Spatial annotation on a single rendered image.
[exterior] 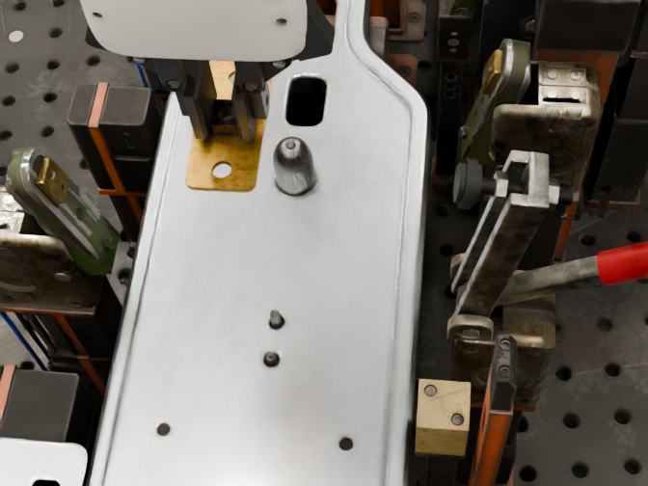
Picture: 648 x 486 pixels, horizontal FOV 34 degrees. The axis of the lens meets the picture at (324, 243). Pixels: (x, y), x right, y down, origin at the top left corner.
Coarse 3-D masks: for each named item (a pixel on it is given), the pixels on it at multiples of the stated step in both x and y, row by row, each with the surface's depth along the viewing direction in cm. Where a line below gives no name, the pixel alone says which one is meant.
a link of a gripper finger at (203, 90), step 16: (144, 64) 53; (192, 64) 53; (208, 64) 56; (192, 80) 53; (208, 80) 56; (176, 96) 55; (192, 96) 53; (208, 96) 56; (192, 112) 54; (208, 112) 56; (208, 128) 56
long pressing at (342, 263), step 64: (320, 64) 91; (384, 64) 90; (192, 128) 88; (320, 128) 88; (384, 128) 87; (192, 192) 85; (256, 192) 85; (320, 192) 85; (384, 192) 84; (192, 256) 83; (256, 256) 82; (320, 256) 82; (384, 256) 82; (128, 320) 81; (192, 320) 80; (256, 320) 80; (320, 320) 79; (384, 320) 79; (128, 384) 78; (192, 384) 77; (256, 384) 77; (320, 384) 77; (384, 384) 77; (128, 448) 75; (192, 448) 75; (256, 448) 75; (320, 448) 75; (384, 448) 74
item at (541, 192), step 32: (512, 160) 60; (544, 160) 60; (480, 192) 60; (512, 192) 60; (544, 192) 59; (480, 224) 66; (512, 224) 60; (480, 256) 65; (512, 256) 63; (480, 288) 67
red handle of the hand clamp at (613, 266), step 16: (592, 256) 67; (608, 256) 66; (624, 256) 65; (640, 256) 65; (528, 272) 70; (544, 272) 69; (560, 272) 68; (576, 272) 68; (592, 272) 67; (608, 272) 66; (624, 272) 66; (640, 272) 65; (464, 288) 72; (512, 288) 70; (528, 288) 69; (544, 288) 69; (560, 288) 68; (576, 288) 68
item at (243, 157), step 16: (224, 64) 60; (224, 80) 59; (224, 96) 58; (224, 112) 57; (224, 128) 57; (256, 128) 57; (192, 144) 57; (208, 144) 57; (224, 144) 57; (240, 144) 57; (256, 144) 57; (192, 160) 57; (208, 160) 56; (224, 160) 56; (240, 160) 56; (256, 160) 56; (192, 176) 56; (208, 176) 56; (224, 176) 56; (240, 176) 56; (256, 176) 56; (240, 192) 56
